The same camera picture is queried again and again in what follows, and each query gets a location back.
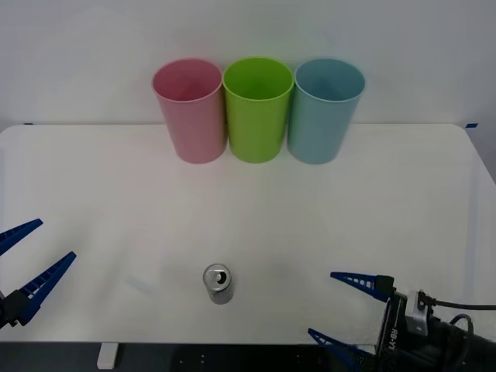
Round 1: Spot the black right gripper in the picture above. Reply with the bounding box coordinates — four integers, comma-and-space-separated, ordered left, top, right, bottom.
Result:
308, 271, 446, 372

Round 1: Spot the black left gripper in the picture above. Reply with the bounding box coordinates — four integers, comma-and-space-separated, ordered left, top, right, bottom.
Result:
0, 219, 78, 330

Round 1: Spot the dark drink can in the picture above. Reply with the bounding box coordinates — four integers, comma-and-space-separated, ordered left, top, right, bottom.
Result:
202, 263, 235, 305

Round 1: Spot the white table leg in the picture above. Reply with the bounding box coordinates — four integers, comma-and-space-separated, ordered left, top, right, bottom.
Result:
96, 343, 119, 369

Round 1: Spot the pale blue plastic bin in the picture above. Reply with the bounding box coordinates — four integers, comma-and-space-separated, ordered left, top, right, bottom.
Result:
287, 57, 367, 165

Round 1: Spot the pink plastic bin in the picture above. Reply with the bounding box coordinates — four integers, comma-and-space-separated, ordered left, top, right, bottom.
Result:
151, 57, 228, 165

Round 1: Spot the yellow-green plastic bin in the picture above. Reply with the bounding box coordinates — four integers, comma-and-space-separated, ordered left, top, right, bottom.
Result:
222, 56, 295, 164

